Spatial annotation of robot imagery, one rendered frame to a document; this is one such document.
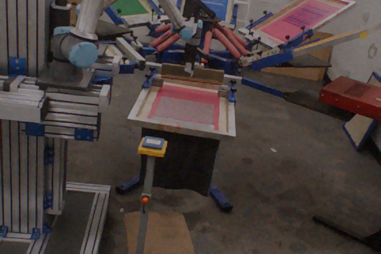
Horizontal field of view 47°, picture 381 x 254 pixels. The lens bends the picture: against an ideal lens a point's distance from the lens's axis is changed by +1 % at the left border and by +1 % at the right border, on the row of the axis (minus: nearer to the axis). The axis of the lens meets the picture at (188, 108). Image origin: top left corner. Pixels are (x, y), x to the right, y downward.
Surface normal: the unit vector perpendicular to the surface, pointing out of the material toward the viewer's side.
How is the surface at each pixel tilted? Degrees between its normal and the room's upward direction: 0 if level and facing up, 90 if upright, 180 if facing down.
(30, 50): 90
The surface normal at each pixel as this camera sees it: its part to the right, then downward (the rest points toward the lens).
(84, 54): 0.53, 0.51
